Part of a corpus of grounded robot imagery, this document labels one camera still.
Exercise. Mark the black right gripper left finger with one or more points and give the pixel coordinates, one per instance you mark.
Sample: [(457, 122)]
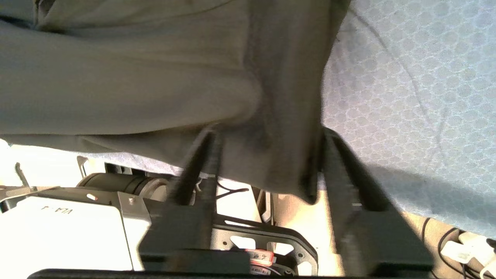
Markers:
[(186, 232)]

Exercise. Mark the black moon print T-shirt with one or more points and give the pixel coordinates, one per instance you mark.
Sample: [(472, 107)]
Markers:
[(174, 77)]

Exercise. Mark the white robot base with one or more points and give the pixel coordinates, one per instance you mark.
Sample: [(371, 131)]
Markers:
[(116, 224)]

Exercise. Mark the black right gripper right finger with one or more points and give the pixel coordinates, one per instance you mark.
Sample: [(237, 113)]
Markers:
[(368, 232)]

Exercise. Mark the blue bed sheet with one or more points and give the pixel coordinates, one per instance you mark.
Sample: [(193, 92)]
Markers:
[(410, 108)]

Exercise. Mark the white power strip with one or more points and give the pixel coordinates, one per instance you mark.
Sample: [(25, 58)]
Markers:
[(471, 250)]

